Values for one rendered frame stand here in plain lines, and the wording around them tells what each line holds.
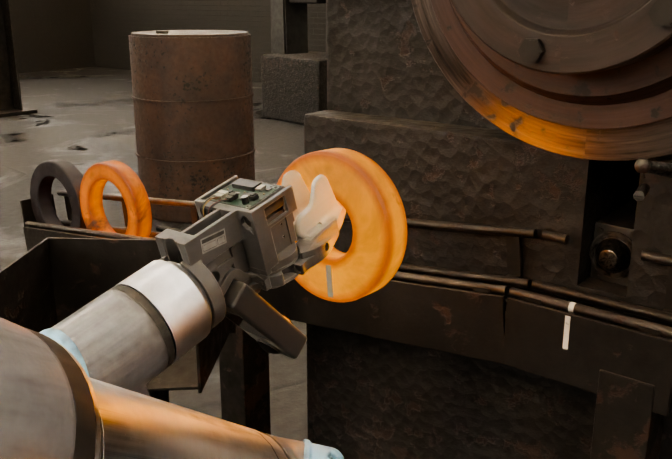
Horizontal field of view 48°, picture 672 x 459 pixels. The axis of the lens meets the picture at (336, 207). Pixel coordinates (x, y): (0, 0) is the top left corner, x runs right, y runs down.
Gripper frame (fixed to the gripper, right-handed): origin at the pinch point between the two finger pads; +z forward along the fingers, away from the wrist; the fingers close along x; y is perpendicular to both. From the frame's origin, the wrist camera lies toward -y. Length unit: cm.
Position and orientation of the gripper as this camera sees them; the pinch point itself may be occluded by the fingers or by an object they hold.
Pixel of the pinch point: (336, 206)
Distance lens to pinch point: 75.2
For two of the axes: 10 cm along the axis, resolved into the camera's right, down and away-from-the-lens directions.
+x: -7.8, -1.5, 6.1
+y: -1.8, -8.8, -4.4
